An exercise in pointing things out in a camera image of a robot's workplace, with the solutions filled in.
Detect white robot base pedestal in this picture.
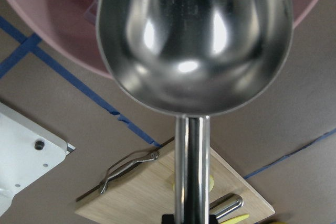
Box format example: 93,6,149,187
1,103,76,215

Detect yellow plastic knife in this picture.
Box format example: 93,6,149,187
220,214,250,224

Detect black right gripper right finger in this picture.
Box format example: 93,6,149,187
208,215,218,224

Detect wooden cutting board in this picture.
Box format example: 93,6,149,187
75,141,275,223

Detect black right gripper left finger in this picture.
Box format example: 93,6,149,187
161,214,175,224

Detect pink bowl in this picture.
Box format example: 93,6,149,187
7,0,319,78

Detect metal tongs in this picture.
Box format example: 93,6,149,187
100,151,160,195

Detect metal ice scoop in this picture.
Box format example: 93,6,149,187
96,0,293,223

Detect metal muddler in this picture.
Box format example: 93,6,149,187
209,194,244,220

